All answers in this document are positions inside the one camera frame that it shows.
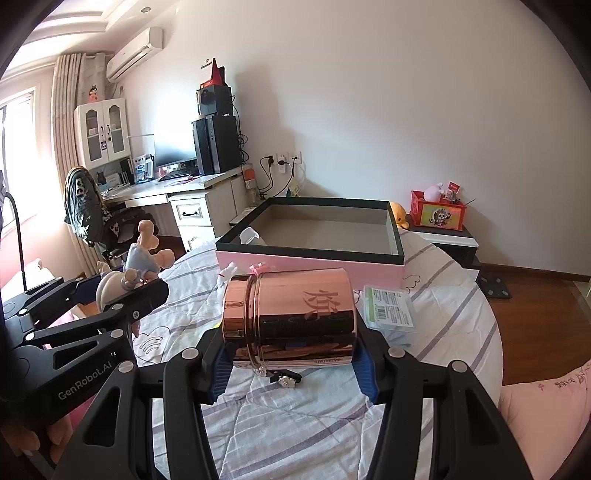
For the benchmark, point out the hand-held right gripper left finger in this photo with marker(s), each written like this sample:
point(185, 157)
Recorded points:
point(219, 371)

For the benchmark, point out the black bathroom scale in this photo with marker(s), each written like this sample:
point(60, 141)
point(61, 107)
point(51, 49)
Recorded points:
point(495, 285)

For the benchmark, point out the clear green label packet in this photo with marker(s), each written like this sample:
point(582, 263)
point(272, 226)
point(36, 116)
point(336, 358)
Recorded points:
point(388, 309)

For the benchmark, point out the black white nightstand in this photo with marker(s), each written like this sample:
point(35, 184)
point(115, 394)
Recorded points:
point(455, 240)

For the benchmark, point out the computer monitor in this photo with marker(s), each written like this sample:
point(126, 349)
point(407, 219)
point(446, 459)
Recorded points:
point(175, 147)

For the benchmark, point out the pink storage box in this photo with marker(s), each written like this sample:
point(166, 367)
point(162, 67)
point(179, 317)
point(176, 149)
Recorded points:
point(323, 268)

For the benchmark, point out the red storage crate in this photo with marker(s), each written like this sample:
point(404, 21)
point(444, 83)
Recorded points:
point(438, 216)

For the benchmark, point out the pink printed blanket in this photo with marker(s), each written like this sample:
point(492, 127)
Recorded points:
point(545, 406)

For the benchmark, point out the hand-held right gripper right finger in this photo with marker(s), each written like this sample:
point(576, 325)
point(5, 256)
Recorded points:
point(369, 374)

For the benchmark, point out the rose gold metal canister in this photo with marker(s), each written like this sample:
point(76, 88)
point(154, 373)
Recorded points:
point(295, 314)

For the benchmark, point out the blue box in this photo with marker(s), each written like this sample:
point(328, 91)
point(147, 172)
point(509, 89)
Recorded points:
point(142, 168)

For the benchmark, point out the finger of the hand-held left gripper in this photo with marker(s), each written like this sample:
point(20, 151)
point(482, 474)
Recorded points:
point(147, 295)
point(85, 286)

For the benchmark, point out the window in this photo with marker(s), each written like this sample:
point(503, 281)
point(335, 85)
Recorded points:
point(16, 152)

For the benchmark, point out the white round device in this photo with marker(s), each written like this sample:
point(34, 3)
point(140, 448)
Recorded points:
point(250, 235)

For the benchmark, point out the small red white item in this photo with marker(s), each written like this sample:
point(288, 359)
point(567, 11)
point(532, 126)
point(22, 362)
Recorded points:
point(453, 190)

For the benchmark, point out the white wall sockets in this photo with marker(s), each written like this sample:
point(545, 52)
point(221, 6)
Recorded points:
point(284, 159)

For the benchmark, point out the black office chair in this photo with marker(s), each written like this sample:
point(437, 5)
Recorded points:
point(127, 221)

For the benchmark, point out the white desk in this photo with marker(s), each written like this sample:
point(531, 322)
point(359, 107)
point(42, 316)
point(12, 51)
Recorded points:
point(198, 212)

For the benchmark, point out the blue dress doll figurine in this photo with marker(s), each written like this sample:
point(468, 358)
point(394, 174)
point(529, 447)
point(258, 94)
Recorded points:
point(138, 263)

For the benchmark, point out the white glass door cabinet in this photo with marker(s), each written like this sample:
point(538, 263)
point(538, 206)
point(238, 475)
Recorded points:
point(99, 134)

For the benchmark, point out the black keyboard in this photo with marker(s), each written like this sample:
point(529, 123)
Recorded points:
point(175, 176)

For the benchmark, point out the orange cap bottle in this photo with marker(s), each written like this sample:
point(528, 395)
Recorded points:
point(250, 177)

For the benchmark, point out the white air conditioner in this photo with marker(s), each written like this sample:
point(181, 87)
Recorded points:
point(134, 57)

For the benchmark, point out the beige curtain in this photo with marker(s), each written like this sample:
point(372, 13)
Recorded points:
point(67, 138)

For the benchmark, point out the black curved pole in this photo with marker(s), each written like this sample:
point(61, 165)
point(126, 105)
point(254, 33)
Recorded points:
point(17, 230)

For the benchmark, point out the black speaker box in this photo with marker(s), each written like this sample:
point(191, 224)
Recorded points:
point(214, 101)

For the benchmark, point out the small doll figure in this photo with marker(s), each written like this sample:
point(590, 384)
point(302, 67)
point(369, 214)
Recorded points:
point(93, 93)

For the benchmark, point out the black computer tower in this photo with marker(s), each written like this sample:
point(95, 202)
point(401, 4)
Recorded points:
point(217, 145)

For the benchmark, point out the red white carton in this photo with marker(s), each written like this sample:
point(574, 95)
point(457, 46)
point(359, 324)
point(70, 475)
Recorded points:
point(213, 76)

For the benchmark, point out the orange plush toy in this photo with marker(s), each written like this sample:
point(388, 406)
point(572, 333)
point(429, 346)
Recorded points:
point(398, 213)

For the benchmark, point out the pink plush toy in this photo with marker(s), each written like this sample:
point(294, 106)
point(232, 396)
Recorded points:
point(435, 191)

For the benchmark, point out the black printed jacket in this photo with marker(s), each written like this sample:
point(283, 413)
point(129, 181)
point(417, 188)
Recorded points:
point(83, 203)

